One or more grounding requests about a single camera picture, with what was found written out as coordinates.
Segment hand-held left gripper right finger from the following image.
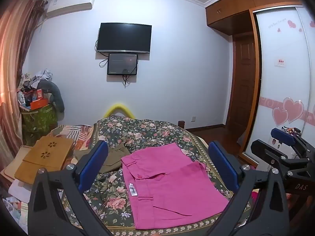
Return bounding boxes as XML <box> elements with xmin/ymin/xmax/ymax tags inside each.
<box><xmin>204</xmin><ymin>141</ymin><xmax>290</xmax><ymax>236</ymax></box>

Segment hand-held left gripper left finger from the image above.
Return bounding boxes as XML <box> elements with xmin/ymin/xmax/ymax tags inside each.
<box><xmin>28</xmin><ymin>140</ymin><xmax>114</xmax><ymax>236</ymax></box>

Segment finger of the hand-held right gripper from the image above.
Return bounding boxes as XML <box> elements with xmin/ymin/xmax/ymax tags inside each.
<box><xmin>251</xmin><ymin>140</ymin><xmax>310</xmax><ymax>171</ymax></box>
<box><xmin>271</xmin><ymin>127</ymin><xmax>315</xmax><ymax>158</ymax></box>

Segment pink pants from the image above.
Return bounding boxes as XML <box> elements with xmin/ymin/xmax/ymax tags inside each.
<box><xmin>120</xmin><ymin>142</ymin><xmax>230</xmax><ymax>229</ymax></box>

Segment olive green pants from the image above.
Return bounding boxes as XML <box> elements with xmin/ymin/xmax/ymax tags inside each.
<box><xmin>74</xmin><ymin>143</ymin><xmax>131</xmax><ymax>174</ymax></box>

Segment striped blanket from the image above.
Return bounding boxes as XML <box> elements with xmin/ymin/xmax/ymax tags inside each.
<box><xmin>48</xmin><ymin>125</ymin><xmax>94</xmax><ymax>150</ymax></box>

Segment wooden lap desk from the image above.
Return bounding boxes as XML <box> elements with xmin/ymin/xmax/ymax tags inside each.
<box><xmin>14</xmin><ymin>136</ymin><xmax>74</xmax><ymax>185</ymax></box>

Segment floral blanket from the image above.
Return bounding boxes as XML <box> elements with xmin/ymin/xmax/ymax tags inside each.
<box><xmin>61</xmin><ymin>115</ymin><xmax>251</xmax><ymax>234</ymax></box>

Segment wooden door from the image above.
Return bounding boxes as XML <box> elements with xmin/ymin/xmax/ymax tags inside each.
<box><xmin>226</xmin><ymin>33</ymin><xmax>258</xmax><ymax>129</ymax></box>

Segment yellow foam arch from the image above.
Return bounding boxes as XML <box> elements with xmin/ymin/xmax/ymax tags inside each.
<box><xmin>103</xmin><ymin>102</ymin><xmax>136</xmax><ymax>118</ymax></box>

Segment green patterned laundry basket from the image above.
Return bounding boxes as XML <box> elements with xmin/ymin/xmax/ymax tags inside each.
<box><xmin>20</xmin><ymin>103</ymin><xmax>58</xmax><ymax>143</ymax></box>

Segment orange box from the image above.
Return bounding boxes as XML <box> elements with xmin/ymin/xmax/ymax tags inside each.
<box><xmin>30</xmin><ymin>99</ymin><xmax>48</xmax><ymax>110</ymax></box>

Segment pile of clothes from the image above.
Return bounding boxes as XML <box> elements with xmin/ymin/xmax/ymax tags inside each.
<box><xmin>18</xmin><ymin>69</ymin><xmax>53</xmax><ymax>91</ymax></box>

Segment pink brown curtain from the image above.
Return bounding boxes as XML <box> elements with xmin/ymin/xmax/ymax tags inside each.
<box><xmin>0</xmin><ymin>0</ymin><xmax>48</xmax><ymax>177</ymax></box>

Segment wooden overhead cabinet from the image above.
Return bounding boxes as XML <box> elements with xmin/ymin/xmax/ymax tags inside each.
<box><xmin>205</xmin><ymin>0</ymin><xmax>304</xmax><ymax>35</ymax></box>

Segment white air conditioner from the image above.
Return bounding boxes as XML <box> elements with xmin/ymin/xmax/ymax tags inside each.
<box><xmin>45</xmin><ymin>0</ymin><xmax>96</xmax><ymax>19</ymax></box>

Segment small wall monitor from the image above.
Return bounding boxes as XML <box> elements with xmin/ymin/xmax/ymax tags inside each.
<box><xmin>107</xmin><ymin>52</ymin><xmax>138</xmax><ymax>76</ymax></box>

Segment wall-mounted black television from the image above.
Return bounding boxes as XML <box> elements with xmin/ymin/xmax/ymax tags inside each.
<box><xmin>96</xmin><ymin>23</ymin><xmax>152</xmax><ymax>54</ymax></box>

